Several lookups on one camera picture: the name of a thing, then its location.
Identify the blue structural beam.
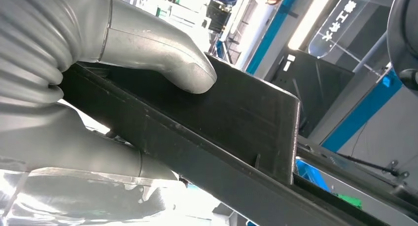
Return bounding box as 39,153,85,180
245,0,303,75
321,70,404,153

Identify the black flat panel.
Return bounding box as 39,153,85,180
264,49,355,139

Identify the bright strip light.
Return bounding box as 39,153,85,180
287,0,337,51

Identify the small green object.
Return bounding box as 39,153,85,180
336,193,363,209

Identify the clear acrylic sign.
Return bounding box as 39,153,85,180
308,0,380,59

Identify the black gas strut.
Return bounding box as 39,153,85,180
336,151,411,179

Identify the dark curved housing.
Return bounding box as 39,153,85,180
386,0,418,94

